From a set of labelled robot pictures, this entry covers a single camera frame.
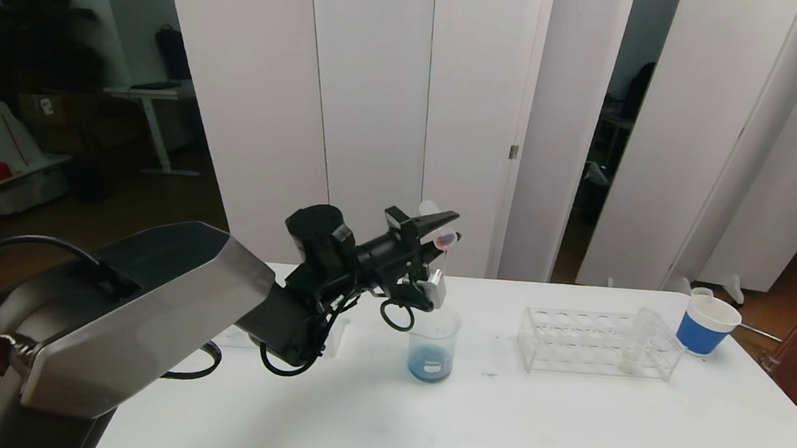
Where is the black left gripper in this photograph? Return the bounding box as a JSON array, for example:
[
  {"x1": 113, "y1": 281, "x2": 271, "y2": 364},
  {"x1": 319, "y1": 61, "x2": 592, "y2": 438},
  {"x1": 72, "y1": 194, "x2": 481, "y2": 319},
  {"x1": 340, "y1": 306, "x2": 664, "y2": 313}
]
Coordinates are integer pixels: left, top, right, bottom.
[{"x1": 354, "y1": 202, "x2": 464, "y2": 306}]

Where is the black bin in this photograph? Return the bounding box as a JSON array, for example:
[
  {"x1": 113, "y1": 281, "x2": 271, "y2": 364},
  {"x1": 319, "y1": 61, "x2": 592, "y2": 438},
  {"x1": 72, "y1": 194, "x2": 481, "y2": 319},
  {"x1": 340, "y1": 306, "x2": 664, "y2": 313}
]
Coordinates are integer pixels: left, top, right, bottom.
[{"x1": 63, "y1": 155, "x2": 115, "y2": 206}]

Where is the black camera cable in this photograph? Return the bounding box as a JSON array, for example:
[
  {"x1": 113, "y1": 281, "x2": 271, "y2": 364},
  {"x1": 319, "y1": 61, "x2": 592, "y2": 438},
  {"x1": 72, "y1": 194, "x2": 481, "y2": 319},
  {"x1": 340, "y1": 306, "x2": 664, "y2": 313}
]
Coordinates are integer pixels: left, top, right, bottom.
[{"x1": 378, "y1": 296, "x2": 418, "y2": 334}]

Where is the test tube with red pigment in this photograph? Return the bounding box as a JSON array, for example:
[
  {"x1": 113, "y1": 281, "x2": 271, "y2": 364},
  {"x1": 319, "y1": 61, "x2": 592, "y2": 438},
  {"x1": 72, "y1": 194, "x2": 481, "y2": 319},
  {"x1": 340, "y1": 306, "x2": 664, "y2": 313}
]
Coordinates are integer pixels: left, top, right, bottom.
[{"x1": 415, "y1": 198, "x2": 461, "y2": 252}]

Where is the clear graduated plastic test tube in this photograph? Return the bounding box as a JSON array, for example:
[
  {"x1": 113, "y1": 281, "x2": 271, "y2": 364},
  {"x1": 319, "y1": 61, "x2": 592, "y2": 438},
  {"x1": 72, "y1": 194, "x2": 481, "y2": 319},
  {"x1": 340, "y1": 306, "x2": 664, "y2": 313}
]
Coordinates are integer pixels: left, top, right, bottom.
[{"x1": 687, "y1": 285, "x2": 715, "y2": 314}]

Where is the white machine base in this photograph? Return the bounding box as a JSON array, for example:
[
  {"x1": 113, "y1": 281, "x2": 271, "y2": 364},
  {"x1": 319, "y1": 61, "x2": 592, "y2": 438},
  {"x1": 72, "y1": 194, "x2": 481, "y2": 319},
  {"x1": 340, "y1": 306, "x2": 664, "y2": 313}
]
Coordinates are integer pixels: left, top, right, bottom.
[{"x1": 0, "y1": 37, "x2": 84, "y2": 222}]

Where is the test tube with yellowish pigment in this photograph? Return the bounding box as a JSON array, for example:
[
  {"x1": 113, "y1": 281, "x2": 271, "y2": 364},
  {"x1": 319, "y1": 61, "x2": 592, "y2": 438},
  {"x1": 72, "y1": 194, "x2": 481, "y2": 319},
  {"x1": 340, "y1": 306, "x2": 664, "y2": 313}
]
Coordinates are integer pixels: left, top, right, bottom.
[{"x1": 618, "y1": 306, "x2": 660, "y2": 375}]

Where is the clear acrylic test tube rack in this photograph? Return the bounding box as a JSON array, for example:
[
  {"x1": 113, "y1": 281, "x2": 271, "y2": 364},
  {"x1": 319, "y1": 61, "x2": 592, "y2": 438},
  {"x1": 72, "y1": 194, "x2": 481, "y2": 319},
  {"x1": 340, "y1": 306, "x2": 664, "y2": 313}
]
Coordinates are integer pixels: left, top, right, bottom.
[
  {"x1": 514, "y1": 304, "x2": 685, "y2": 384},
  {"x1": 211, "y1": 306, "x2": 351, "y2": 360}
]

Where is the white standing desk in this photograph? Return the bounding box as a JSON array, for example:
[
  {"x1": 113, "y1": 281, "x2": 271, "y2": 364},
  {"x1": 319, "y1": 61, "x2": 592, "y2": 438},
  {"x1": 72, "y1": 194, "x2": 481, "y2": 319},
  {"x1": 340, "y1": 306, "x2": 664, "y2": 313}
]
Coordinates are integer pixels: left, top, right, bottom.
[{"x1": 98, "y1": 77, "x2": 208, "y2": 180}]

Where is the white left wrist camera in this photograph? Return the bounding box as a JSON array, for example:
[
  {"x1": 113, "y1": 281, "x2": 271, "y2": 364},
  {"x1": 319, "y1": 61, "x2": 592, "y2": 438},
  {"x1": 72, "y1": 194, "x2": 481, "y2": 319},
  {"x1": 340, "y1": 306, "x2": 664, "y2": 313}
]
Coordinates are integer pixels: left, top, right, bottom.
[{"x1": 424, "y1": 268, "x2": 450, "y2": 310}]

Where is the blue banded white paper cup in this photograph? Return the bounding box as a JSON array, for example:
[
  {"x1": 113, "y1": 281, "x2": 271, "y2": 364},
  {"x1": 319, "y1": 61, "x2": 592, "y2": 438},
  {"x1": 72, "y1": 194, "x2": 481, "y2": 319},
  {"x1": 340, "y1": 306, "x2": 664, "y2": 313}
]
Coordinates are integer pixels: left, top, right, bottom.
[{"x1": 673, "y1": 293, "x2": 743, "y2": 359}]

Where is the brown cardboard box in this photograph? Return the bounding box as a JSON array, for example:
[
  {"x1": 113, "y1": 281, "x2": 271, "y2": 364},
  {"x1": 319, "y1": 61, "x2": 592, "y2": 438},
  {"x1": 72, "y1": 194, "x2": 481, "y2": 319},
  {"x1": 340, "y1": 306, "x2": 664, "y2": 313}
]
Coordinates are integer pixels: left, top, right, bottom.
[{"x1": 14, "y1": 90, "x2": 111, "y2": 133}]

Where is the black backpack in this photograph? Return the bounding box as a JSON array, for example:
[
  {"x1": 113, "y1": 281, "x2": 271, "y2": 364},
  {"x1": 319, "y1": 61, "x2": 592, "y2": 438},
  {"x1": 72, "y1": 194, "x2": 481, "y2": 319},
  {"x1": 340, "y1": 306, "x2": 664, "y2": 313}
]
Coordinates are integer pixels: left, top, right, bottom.
[{"x1": 152, "y1": 24, "x2": 198, "y2": 84}]

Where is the clear plastic beaker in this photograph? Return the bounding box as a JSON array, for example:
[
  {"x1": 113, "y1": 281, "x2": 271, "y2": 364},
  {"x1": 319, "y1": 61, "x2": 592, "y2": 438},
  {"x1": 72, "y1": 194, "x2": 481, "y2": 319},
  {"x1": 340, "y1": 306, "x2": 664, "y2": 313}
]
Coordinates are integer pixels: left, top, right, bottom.
[{"x1": 403, "y1": 303, "x2": 464, "y2": 386}]

